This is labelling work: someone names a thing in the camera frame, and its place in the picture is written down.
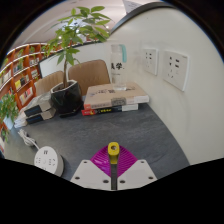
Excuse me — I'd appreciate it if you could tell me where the round white power strip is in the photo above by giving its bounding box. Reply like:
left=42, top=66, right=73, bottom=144
left=33, top=145, right=65, bottom=178

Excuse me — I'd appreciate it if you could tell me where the orange wooden bookshelf unit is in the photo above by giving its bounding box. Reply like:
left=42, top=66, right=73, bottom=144
left=0, top=41, right=64, bottom=113

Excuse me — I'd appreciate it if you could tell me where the yellow charger block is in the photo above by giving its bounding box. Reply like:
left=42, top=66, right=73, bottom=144
left=107, top=141, right=120, bottom=166

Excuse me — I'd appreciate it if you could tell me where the white wall outlet panel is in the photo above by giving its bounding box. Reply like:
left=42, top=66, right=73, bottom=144
left=142, top=48, right=159, bottom=76
left=162, top=49, right=190, bottom=92

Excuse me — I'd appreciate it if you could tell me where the leafy plant in white pot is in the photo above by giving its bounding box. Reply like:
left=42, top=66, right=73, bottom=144
left=0, top=93, right=19, bottom=141

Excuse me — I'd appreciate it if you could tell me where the white sign board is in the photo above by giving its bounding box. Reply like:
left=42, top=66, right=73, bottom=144
left=121, top=0, right=143, bottom=14

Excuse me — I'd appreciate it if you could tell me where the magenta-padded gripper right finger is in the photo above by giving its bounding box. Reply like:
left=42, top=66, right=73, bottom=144
left=114, top=145, right=158, bottom=191

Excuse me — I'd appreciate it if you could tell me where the clear water bottle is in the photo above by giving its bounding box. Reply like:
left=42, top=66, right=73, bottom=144
left=110, top=43, right=128, bottom=92

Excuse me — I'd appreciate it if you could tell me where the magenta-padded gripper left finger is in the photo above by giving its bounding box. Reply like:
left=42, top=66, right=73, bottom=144
left=69, top=144, right=114, bottom=192

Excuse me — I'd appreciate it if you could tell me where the tall plant in black pot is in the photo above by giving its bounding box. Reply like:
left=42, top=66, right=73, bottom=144
left=43, top=5, right=113, bottom=118

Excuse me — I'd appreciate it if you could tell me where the red-spined book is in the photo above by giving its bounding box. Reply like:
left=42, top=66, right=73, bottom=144
left=80, top=103, right=139, bottom=117

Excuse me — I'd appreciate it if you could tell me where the thick dark book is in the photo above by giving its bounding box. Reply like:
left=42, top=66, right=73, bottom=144
left=24, top=108, right=57, bottom=125

